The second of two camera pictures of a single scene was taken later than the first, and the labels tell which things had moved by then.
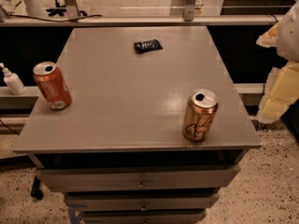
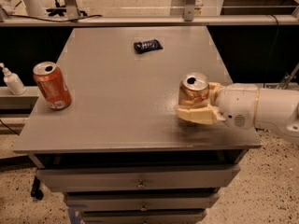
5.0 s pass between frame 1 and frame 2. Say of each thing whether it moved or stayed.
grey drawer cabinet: stayed
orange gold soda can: moved
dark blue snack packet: stayed
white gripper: moved
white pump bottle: stayed
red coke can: stayed
